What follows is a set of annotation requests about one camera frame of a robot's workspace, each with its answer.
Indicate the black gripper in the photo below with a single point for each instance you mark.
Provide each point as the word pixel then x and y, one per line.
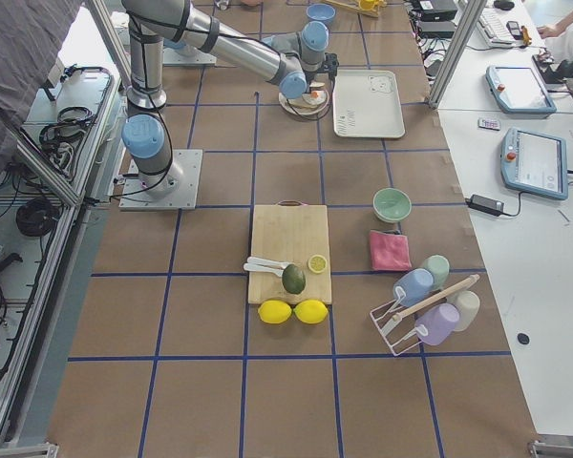
pixel 314 77

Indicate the bread slice on plate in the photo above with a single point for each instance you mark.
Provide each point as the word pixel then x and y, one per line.
pixel 300 103

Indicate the cream round plate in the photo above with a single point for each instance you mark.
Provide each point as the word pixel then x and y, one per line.
pixel 293 111

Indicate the fake fried egg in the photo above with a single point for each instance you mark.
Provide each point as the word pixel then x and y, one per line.
pixel 315 98

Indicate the cream bear tray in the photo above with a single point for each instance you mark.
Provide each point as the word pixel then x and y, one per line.
pixel 366 104

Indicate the blue bowl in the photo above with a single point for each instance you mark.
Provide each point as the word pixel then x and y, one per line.
pixel 321 12

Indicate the yellow cup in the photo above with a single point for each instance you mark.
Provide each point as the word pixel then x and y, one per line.
pixel 367 5

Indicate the wooden cup rack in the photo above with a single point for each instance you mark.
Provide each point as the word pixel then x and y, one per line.
pixel 352 6

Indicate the light green bowl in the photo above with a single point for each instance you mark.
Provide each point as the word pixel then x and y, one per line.
pixel 391 205

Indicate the wooden cutting board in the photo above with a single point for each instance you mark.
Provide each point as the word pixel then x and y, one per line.
pixel 292 234

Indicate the far teach pendant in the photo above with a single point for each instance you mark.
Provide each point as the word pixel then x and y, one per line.
pixel 519 91

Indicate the teach pendant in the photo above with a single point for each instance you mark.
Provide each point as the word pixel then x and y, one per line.
pixel 534 163
pixel 519 91

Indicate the pink cloth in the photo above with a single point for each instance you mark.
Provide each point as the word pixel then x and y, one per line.
pixel 389 252

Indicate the lemon slice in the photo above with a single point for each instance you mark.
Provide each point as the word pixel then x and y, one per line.
pixel 317 264

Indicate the black power adapter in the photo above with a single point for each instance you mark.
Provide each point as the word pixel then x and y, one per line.
pixel 485 205

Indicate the avocado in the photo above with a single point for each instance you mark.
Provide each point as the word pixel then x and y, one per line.
pixel 293 279

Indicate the near teach pendant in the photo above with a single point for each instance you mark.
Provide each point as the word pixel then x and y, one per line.
pixel 534 163

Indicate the green mug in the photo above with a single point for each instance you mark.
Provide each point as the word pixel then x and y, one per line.
pixel 439 267

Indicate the blue mug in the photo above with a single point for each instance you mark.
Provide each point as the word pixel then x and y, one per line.
pixel 413 287

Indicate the right whole lemon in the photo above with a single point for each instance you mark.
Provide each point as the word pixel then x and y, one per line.
pixel 311 311

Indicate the whole lemon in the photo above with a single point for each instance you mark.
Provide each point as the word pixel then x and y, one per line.
pixel 311 311
pixel 274 311

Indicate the left whole lemon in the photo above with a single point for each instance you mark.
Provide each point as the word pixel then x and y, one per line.
pixel 274 311

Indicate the cream mug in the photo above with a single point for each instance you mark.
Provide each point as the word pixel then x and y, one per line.
pixel 467 304

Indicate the purple mug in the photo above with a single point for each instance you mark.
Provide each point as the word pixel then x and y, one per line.
pixel 437 324

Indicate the aluminium frame post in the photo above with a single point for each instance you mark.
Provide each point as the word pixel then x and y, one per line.
pixel 447 69

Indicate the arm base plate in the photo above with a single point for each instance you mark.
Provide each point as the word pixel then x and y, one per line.
pixel 191 57
pixel 178 190

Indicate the white wire cup rack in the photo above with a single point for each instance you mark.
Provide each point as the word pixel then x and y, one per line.
pixel 395 323

